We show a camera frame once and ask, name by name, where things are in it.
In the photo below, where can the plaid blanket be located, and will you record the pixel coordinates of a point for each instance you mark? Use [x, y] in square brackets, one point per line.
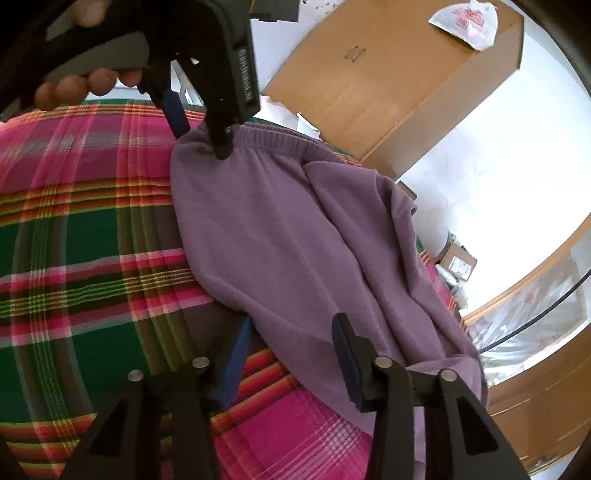
[83, 258]

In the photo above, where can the wooden door frame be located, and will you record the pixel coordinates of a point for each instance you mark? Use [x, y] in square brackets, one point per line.
[531, 272]

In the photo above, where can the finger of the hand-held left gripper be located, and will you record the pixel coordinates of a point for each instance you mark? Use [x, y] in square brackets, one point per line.
[174, 113]
[221, 138]

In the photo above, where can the white plastic bag red print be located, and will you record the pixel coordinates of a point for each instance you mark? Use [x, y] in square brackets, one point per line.
[468, 23]

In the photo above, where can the white crumpled plastic bag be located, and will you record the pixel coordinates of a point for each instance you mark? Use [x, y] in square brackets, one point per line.
[455, 288]

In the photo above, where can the person's left hand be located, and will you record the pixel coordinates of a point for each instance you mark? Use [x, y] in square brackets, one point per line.
[69, 90]

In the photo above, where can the brown cardboard box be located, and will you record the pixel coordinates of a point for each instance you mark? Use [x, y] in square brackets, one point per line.
[457, 261]

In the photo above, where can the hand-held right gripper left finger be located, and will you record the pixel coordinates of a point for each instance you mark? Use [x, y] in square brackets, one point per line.
[238, 355]

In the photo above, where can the purple fleece pants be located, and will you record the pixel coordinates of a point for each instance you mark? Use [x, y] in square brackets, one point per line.
[277, 240]

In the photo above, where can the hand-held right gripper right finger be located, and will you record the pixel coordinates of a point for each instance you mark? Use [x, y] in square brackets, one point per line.
[344, 364]

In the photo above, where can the black curtain pole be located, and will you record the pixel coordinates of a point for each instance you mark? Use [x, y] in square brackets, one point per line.
[545, 307]

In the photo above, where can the wooden wardrobe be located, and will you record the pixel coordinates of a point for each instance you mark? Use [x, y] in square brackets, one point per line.
[392, 83]

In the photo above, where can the white open box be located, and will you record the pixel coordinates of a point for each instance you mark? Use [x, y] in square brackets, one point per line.
[308, 125]

